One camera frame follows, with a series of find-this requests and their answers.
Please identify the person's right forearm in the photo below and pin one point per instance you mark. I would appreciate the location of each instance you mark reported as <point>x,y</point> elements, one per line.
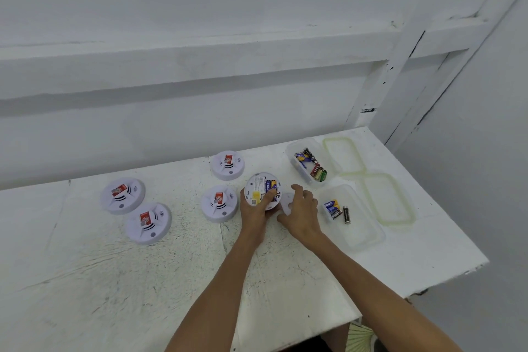
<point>371,298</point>

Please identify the person's leg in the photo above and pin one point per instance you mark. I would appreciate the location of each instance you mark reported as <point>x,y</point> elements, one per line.
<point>332,341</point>

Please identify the white smoke detector red label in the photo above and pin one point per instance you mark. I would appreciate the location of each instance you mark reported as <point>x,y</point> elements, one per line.
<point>149,228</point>
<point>227,170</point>
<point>123,199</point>
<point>220,209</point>

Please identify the red battery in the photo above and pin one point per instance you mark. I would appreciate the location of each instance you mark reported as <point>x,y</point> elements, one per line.
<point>315,170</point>

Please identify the person's right hand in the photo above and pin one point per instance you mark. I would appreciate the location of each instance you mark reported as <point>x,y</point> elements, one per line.
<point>303,217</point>

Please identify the green battery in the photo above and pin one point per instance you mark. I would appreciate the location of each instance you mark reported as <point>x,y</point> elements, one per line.
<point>322,175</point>

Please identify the clear plastic container lid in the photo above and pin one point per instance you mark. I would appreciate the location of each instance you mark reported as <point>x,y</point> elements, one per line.
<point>343,156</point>
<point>387,199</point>

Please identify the blue battery in detector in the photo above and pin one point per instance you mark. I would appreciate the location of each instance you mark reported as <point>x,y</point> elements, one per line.
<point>270,186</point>

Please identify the blue yellow battery pack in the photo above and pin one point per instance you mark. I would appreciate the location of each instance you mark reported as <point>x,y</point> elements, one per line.
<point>332,209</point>

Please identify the green striped cloth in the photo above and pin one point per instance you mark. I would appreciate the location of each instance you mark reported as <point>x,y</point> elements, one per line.
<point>359,337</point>

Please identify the clear container with mixed batteries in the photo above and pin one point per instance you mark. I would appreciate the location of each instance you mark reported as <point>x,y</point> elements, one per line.
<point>300,172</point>

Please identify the person's left thumb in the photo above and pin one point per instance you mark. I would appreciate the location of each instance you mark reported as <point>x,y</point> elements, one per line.
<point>269,198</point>

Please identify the blue yellow battery bundle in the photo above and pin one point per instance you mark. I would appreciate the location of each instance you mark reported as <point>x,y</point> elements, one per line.
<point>304,156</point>

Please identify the clear container with few batteries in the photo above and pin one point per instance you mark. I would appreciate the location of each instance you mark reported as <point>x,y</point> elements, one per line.
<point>361,232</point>

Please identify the black gold battery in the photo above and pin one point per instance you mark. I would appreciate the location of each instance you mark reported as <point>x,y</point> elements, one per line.
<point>346,214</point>

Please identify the person's left hand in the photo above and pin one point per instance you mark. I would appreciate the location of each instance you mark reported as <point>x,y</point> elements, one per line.
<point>253,222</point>

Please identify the person's right thumb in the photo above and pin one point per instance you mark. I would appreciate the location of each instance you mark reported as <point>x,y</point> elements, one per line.
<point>283,219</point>

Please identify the white round detector base plate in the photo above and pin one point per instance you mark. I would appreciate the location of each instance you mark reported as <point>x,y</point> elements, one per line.
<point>287,200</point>

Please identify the person's left forearm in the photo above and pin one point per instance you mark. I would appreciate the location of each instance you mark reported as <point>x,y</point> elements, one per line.
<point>214,298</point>

